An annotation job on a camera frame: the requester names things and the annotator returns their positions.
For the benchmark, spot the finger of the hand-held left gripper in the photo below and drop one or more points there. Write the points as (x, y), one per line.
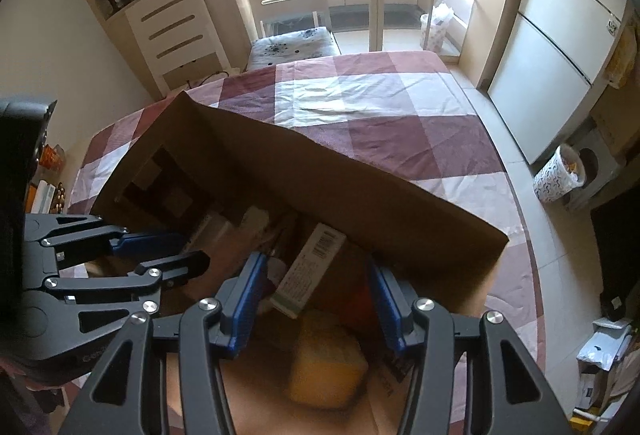
(150, 242)
(170, 267)

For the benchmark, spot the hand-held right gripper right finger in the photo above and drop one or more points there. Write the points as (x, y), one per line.
(390, 315)

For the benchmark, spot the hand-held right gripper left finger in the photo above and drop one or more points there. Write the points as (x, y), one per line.
(245, 305)

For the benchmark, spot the white printed packet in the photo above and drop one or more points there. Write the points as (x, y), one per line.
(310, 270)

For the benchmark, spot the small yellow box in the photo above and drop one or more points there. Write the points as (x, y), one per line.
(325, 365)

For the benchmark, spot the brown cardboard box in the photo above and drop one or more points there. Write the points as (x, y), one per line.
(350, 195)

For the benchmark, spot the white blue tissue pack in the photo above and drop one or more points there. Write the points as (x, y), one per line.
(42, 197)

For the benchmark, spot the brown white checkered tablecloth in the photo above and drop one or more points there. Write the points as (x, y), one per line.
(400, 140)

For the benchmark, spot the white blue parcel bag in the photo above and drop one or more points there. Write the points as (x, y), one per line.
(602, 345)

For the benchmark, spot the patterned waste bin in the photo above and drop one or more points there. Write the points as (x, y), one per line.
(555, 175)

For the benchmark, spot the floral seat cushion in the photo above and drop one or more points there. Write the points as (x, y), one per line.
(295, 47)

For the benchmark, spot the grey plastic stool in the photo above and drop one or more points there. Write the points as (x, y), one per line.
(600, 170)

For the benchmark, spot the white bag-lined bin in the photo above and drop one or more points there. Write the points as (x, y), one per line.
(437, 30)

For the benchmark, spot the brown storage carton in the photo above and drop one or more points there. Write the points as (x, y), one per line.
(620, 120)

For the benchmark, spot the white refrigerator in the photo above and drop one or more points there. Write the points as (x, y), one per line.
(545, 50)

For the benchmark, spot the yellow hanging bag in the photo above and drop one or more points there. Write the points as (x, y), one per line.
(622, 57)

